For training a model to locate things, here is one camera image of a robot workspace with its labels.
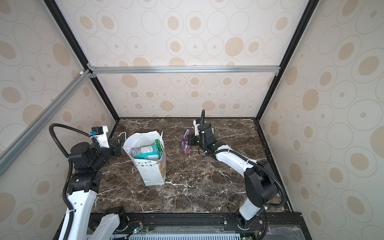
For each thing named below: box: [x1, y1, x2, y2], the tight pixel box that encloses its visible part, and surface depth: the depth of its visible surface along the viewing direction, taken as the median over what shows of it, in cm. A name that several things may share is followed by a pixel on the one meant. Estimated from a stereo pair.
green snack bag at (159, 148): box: [155, 139, 164, 159], surface depth 84 cm
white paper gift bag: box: [123, 130, 167, 187], surface depth 79 cm
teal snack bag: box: [131, 144, 160, 161], surface depth 80 cm
